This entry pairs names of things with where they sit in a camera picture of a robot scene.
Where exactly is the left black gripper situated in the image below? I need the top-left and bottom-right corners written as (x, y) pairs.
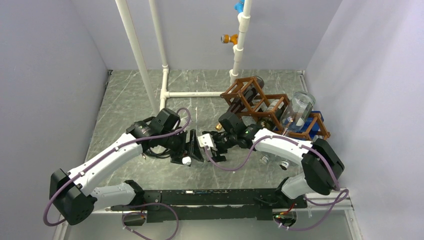
top-left (159, 128), bottom-right (204, 166)

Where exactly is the clear glass bottle silver cap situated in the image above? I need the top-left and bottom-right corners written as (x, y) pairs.
top-left (172, 130), bottom-right (206, 167)

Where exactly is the clear glass bottle white cap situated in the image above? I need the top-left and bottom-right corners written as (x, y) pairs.
top-left (279, 91), bottom-right (316, 136)

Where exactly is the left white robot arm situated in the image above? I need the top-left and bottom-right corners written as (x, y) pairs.
top-left (43, 108), bottom-right (189, 227)

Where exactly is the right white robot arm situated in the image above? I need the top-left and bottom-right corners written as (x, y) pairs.
top-left (194, 113), bottom-right (345, 208)

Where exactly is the dark red wine bottle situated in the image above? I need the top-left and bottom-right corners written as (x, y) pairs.
top-left (215, 75), bottom-right (265, 131)

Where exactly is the brown wooden wine rack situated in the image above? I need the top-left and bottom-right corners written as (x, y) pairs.
top-left (220, 76), bottom-right (331, 140)

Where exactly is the clear square bottle black cap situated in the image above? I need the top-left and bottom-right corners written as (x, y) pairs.
top-left (278, 157), bottom-right (297, 171)

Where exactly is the dark green wine bottle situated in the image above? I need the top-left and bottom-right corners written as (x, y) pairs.
top-left (257, 99), bottom-right (285, 131)

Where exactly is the blue label clear bottle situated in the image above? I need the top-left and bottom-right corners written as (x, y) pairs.
top-left (259, 110), bottom-right (324, 166)

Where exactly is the orange pipe valve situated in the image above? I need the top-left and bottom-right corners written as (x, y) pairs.
top-left (220, 34), bottom-right (239, 46)

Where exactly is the blue pipe valve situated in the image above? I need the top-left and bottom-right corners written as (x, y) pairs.
top-left (234, 0), bottom-right (245, 14)

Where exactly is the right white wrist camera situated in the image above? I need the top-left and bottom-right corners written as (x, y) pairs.
top-left (197, 136), bottom-right (216, 149)

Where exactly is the black coiled cable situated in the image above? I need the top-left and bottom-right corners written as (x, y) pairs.
top-left (140, 147), bottom-right (173, 162)

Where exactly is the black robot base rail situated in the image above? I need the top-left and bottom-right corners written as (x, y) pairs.
top-left (110, 188), bottom-right (307, 223)

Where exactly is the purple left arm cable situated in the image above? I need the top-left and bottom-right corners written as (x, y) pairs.
top-left (43, 107), bottom-right (192, 228)

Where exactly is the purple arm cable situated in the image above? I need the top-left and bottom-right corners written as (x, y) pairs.
top-left (43, 107), bottom-right (192, 228)
top-left (203, 134), bottom-right (350, 232)

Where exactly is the white PVC pipe frame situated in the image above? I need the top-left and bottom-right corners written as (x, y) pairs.
top-left (115, 0), bottom-right (252, 114)

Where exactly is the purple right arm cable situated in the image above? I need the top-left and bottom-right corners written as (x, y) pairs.
top-left (203, 134), bottom-right (350, 232)

